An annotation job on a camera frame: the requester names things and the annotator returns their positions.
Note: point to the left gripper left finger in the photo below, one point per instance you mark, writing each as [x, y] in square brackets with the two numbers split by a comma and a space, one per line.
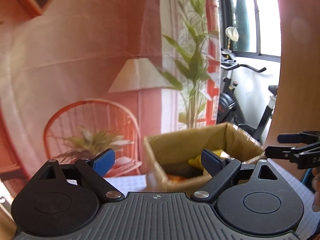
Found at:
[92, 172]

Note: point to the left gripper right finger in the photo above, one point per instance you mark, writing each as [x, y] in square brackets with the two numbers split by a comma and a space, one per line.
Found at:
[215, 174]

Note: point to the yellow snack bag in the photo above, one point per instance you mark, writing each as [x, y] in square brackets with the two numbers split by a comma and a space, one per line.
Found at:
[209, 159]

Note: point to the orange chip bag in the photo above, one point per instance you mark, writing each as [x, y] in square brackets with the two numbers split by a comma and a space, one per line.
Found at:
[175, 178]

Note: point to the person right hand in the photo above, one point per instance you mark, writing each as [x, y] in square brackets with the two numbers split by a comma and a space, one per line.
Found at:
[316, 187]

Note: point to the plaid strawberry bed sheet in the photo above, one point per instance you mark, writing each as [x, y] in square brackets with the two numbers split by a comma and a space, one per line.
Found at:
[240, 202]

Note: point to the wooden wardrobe panel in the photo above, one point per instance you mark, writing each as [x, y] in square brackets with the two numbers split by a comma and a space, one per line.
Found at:
[297, 105]

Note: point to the brown cardboard box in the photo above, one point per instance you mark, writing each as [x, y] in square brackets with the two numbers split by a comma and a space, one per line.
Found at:
[169, 154]

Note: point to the black exercise bike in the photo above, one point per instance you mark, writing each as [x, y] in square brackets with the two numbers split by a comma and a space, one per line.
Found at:
[246, 99]

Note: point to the printed room backdrop cloth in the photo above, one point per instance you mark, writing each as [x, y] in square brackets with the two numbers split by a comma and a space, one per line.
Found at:
[74, 51]

